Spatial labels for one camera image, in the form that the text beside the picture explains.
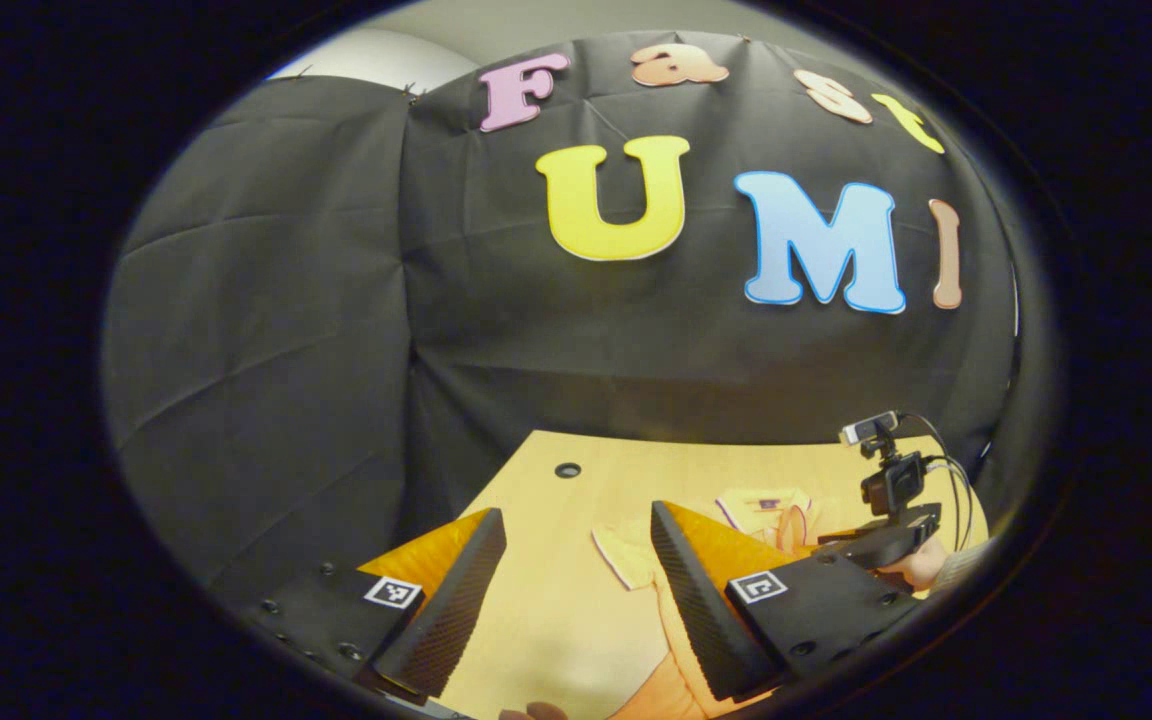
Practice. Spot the orange T-shirt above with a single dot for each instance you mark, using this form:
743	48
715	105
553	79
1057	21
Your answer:
656	590

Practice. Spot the black backdrop cloth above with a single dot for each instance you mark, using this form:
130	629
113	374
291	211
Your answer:
436	330

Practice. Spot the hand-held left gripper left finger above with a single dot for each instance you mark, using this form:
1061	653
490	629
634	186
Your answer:
456	600

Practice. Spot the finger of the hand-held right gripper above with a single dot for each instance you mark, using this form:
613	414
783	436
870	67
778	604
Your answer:
794	528

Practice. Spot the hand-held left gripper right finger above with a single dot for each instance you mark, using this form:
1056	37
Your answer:
696	610

